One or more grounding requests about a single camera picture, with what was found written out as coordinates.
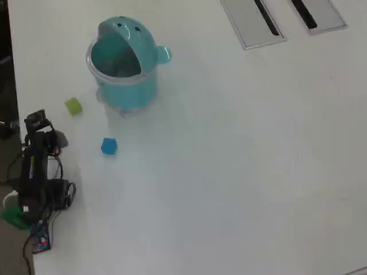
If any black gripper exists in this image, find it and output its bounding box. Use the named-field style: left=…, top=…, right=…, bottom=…
left=42, top=130, right=61, bottom=157

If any green lego block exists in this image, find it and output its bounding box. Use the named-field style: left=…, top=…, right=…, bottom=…
left=64, top=97, right=84, bottom=117

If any blue lego block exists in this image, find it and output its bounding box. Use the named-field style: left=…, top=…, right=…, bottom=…
left=100, top=137, right=119, bottom=157

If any teal bin with domed lid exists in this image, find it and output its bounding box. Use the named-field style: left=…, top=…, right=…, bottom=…
left=85, top=16, right=173, bottom=111

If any green table clamp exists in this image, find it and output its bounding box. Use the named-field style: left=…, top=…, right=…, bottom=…
left=1, top=205, right=32, bottom=230

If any blue controller circuit board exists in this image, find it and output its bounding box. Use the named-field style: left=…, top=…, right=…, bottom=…
left=30, top=220, right=52, bottom=254

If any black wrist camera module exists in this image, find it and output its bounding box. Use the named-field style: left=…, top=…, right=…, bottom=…
left=24, top=108, right=49, bottom=131

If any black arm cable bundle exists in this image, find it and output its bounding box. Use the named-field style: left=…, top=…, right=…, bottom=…
left=6, top=123, right=77, bottom=211

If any black power cable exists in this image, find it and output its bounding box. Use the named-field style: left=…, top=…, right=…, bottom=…
left=22, top=234, right=34, bottom=275

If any silver table cable hatch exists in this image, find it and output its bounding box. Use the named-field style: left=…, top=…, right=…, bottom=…
left=289, top=0, right=349, bottom=36
left=220, top=0, right=288, bottom=51

